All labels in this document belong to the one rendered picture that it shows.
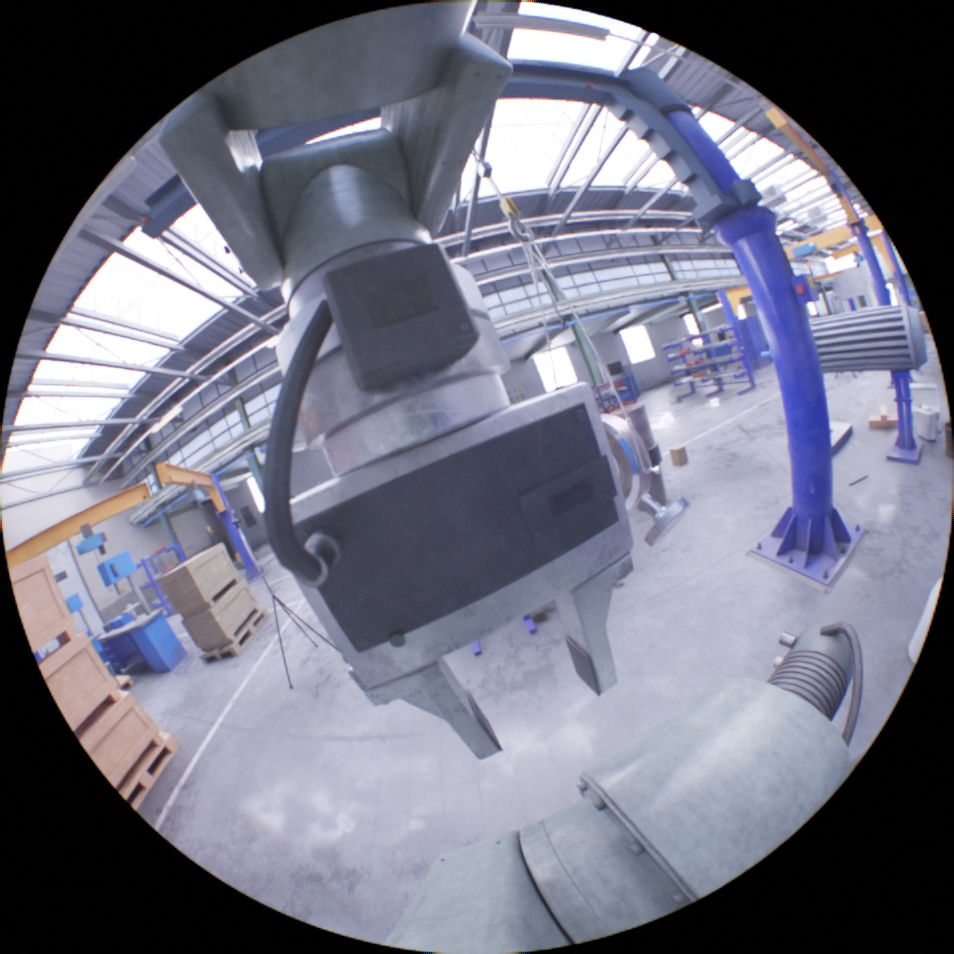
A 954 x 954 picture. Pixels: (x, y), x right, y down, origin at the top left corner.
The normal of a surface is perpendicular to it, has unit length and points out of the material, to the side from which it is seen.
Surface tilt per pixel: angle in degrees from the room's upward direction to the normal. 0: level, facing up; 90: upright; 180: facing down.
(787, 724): 7
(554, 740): 0
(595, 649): 90
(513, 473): 90
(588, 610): 90
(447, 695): 90
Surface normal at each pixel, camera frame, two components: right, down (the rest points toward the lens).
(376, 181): 0.70, -0.14
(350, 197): 0.35, 0.04
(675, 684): -0.37, -0.92
